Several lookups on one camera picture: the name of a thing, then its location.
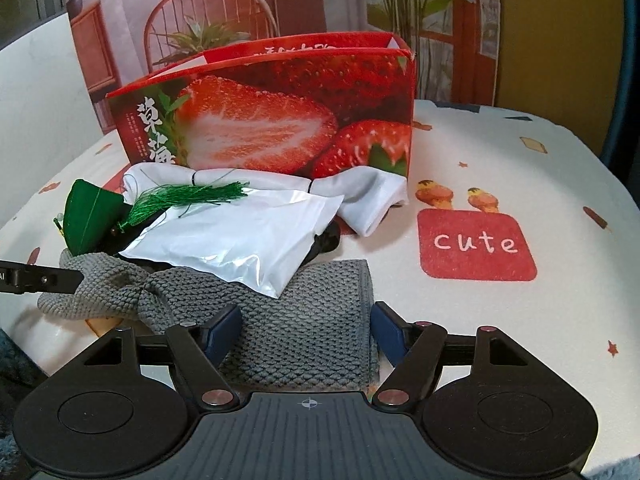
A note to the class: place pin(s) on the black eye mask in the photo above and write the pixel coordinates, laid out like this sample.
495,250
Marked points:
325,242

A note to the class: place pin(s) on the white plastic packet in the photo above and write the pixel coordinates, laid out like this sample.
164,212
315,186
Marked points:
230,240

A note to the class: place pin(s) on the wooden panel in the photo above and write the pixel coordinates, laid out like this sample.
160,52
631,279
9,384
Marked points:
550,35

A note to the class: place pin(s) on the grey knitted cloth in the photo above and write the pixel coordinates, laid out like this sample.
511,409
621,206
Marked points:
300,325

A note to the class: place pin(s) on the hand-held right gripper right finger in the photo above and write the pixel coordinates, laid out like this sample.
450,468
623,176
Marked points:
387,335

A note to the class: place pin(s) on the blue fuzzy rug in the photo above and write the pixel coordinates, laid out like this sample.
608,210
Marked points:
10,360

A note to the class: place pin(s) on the red strawberry print box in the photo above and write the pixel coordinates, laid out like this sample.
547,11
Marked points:
250,110

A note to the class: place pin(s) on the green tasseled sachet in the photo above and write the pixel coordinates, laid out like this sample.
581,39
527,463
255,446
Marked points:
87,215

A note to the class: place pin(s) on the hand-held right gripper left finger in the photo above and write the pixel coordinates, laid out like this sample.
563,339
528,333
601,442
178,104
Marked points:
222,337

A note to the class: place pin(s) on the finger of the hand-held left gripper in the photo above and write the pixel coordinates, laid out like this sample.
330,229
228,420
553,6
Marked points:
50,277

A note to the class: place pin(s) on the white tied cloth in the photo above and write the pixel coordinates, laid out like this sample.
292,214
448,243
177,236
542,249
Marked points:
370,195

